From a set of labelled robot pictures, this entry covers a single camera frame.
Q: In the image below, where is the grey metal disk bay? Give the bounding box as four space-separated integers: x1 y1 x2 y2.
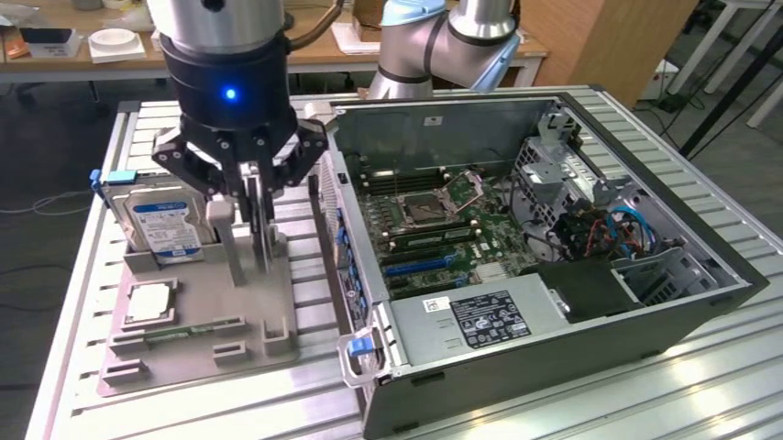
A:
611 237 739 308

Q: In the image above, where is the silver socket cover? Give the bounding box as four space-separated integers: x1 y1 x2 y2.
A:
440 168 485 215

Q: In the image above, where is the black slanted pole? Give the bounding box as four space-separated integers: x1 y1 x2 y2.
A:
679 38 783 160

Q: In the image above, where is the blue wire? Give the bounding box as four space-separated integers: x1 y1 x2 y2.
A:
601 204 660 258

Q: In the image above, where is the grey parts rack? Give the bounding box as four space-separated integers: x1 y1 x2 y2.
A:
96 196 303 399

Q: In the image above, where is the wooden desk white frame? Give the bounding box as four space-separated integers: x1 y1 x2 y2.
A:
287 0 551 93
0 0 179 100

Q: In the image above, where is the silver CPU chip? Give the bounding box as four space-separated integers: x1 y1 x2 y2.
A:
125 282 176 323

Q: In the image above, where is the hard disk drive blue label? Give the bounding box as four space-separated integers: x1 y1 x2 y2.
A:
88 168 213 267

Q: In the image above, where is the red wire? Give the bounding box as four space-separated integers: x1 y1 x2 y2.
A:
583 214 613 258

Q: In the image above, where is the installed green RAM stick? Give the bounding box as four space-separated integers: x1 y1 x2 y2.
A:
389 227 473 252

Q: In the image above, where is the brown cardboard box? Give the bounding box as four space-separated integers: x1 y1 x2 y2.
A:
351 0 388 31

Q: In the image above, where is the wooden cabinet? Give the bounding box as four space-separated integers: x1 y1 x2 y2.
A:
519 0 700 107

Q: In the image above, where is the dark robot cable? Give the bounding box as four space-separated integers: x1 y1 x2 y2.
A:
287 0 345 50

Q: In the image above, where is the white paper stack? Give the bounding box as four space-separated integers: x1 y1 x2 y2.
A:
329 20 384 57

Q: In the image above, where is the white box black lid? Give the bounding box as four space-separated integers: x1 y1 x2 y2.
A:
17 27 81 60

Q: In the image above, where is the green motherboard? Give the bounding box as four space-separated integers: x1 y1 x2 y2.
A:
357 162 533 299

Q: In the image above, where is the perforated metal drive cage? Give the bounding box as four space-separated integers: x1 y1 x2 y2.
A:
511 107 635 221

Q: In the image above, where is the green graphics card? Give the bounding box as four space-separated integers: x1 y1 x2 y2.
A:
240 160 277 277

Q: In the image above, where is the CPU socket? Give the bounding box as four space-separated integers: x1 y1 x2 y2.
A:
396 192 457 226

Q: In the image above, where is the black plastic cover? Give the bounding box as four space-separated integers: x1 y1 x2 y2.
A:
536 259 644 325

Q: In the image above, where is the black expansion slot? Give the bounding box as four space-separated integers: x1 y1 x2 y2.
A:
379 248 443 268

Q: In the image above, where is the white unit red sticker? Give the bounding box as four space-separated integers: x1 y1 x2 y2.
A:
651 59 682 100

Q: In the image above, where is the grey power supply unit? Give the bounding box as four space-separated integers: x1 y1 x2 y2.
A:
381 273 573 372

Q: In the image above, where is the black open PC case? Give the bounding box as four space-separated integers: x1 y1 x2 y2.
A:
303 91 771 440

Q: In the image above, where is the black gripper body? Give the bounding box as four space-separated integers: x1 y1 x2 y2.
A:
159 36 303 164

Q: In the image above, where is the clear plastic bag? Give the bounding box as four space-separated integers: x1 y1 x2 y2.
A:
115 6 155 33

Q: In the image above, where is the white table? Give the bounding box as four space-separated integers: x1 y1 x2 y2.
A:
666 0 783 129

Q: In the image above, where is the blue expansion slot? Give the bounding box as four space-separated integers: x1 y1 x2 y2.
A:
381 255 459 278

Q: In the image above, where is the loose green RAM stick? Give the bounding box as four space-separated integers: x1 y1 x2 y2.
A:
143 320 245 344

